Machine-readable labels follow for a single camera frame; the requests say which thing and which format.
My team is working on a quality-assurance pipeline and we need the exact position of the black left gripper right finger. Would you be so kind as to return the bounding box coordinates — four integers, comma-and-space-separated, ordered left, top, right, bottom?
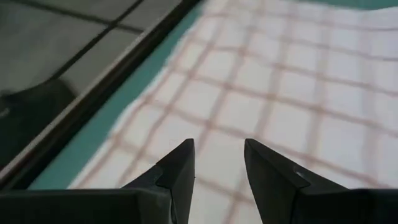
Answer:
243, 138, 398, 224

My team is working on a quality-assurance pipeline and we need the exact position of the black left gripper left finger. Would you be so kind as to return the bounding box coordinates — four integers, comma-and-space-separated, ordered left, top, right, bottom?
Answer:
0, 138, 197, 224

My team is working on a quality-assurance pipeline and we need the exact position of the white red-checked towel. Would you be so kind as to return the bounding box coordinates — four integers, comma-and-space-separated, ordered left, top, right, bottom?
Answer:
67, 0, 398, 224

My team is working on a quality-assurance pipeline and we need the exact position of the green table mat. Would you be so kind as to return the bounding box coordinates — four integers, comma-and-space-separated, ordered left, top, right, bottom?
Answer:
27, 0, 398, 190

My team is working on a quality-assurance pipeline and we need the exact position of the black metal table frame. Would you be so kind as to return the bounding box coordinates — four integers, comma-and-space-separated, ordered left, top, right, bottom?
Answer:
0, 0, 203, 191

